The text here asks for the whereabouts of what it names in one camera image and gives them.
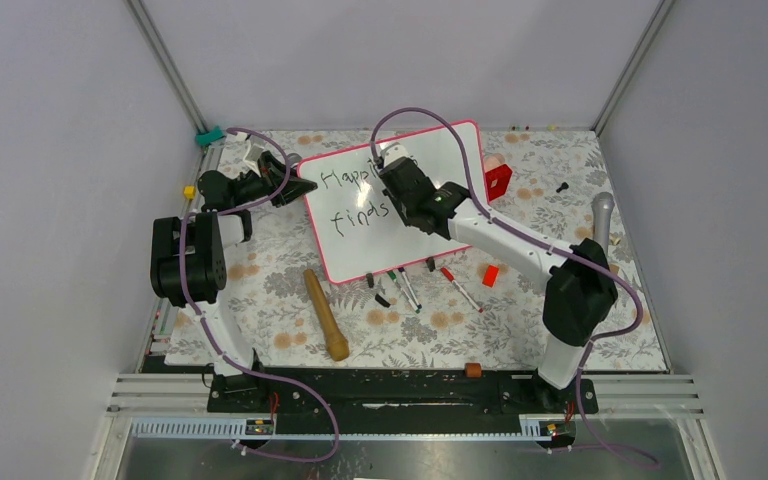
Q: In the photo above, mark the small brown cube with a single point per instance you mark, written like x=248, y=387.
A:
x=473, y=370

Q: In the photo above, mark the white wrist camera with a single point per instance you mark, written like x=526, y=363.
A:
x=251, y=147
x=393, y=152

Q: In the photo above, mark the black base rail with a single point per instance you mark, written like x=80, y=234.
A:
x=379, y=401

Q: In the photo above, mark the red whiteboard marker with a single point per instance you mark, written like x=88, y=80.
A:
x=452, y=280

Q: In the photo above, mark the gold toy microphone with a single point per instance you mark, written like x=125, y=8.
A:
x=336, y=343

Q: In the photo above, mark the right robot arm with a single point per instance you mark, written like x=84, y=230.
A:
x=578, y=293

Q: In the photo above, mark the silver toy microphone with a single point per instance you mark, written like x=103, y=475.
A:
x=602, y=205

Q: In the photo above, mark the blue whiteboard marker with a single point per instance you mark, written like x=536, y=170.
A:
x=410, y=288

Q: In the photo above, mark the floral patterned table mat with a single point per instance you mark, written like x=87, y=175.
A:
x=269, y=302

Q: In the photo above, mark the green whiteboard marker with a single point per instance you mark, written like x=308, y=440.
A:
x=403, y=290

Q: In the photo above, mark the small red block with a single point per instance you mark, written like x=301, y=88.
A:
x=490, y=276

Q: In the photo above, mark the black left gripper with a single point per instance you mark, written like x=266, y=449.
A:
x=274, y=174

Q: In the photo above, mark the large red block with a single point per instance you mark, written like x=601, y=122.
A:
x=497, y=181

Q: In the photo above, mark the black marker cap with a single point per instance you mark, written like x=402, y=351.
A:
x=382, y=301

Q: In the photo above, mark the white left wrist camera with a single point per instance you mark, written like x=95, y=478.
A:
x=251, y=147

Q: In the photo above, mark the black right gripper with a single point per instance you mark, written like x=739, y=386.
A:
x=396, y=203

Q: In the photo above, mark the teal clamp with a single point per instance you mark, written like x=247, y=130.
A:
x=204, y=140

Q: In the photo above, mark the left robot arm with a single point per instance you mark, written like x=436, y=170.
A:
x=188, y=268

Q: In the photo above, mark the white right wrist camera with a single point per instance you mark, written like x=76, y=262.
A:
x=393, y=152

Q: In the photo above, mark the pink framed whiteboard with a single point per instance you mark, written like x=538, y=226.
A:
x=356, y=227

